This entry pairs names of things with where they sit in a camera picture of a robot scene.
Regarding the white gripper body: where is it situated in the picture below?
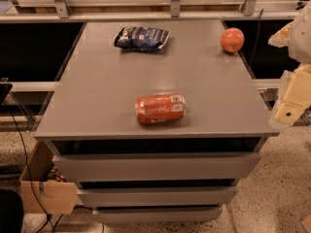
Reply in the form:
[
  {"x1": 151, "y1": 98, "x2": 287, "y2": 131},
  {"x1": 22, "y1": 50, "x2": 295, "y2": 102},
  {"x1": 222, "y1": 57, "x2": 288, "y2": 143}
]
[{"x1": 288, "y1": 1, "x2": 311, "y2": 63}]

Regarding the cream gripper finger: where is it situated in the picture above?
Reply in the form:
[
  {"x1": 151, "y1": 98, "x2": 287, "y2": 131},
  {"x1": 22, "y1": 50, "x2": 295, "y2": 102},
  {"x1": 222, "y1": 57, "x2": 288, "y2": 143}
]
[
  {"x1": 269, "y1": 63, "x2": 311, "y2": 127},
  {"x1": 268, "y1": 21, "x2": 294, "y2": 48}
]

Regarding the red coke can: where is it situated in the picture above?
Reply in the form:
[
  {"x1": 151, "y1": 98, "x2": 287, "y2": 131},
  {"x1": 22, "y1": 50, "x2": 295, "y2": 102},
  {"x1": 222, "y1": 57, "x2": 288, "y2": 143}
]
[{"x1": 135, "y1": 93, "x2": 186, "y2": 124}]

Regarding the blue chip bag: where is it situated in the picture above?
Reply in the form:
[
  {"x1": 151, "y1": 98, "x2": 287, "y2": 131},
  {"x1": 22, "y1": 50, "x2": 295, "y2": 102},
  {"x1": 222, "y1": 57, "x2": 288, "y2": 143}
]
[{"x1": 114, "y1": 26, "x2": 170, "y2": 51}]

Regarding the orange red apple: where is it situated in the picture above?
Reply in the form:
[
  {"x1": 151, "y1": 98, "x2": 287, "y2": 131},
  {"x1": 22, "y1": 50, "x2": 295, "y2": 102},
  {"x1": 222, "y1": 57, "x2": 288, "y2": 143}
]
[{"x1": 221, "y1": 27, "x2": 245, "y2": 53}]

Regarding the grey drawer cabinet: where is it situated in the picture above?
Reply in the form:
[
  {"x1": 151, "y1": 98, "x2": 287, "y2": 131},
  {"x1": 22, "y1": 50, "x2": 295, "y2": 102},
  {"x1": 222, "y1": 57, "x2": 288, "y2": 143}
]
[{"x1": 35, "y1": 20, "x2": 274, "y2": 223}]

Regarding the cardboard box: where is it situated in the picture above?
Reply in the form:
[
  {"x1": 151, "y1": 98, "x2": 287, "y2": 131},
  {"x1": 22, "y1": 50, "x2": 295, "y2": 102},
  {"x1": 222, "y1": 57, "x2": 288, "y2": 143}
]
[{"x1": 20, "y1": 142, "x2": 78, "y2": 215}]

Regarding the black chair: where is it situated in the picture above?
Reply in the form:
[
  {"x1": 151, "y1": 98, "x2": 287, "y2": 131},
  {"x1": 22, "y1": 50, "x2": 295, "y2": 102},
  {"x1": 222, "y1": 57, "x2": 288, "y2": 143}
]
[{"x1": 0, "y1": 189, "x2": 24, "y2": 233}]

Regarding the metal railing frame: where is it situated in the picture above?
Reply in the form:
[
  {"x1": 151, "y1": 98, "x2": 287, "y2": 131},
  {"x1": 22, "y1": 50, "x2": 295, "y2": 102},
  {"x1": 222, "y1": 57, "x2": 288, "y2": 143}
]
[{"x1": 1, "y1": 0, "x2": 308, "y2": 23}]

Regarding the black cable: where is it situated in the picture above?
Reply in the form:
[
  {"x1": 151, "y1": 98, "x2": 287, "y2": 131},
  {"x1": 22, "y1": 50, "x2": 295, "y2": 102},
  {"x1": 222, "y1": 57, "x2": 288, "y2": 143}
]
[{"x1": 6, "y1": 107, "x2": 66, "y2": 233}]

